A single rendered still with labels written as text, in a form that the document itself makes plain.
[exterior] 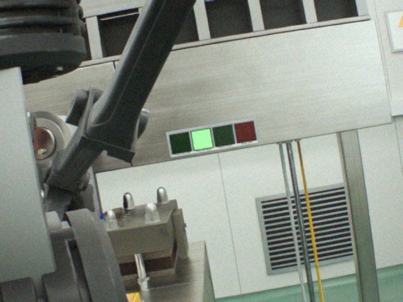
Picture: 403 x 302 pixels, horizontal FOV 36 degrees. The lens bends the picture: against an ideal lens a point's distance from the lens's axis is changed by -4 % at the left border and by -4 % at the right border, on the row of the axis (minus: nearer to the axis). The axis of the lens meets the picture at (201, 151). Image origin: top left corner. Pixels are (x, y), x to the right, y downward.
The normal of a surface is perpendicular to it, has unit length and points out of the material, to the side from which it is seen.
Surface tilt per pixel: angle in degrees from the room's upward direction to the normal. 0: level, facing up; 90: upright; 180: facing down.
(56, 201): 75
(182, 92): 90
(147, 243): 90
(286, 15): 90
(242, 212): 90
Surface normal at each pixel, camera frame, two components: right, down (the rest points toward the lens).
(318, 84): -0.01, 0.06
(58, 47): 0.85, -0.12
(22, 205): 0.29, 0.00
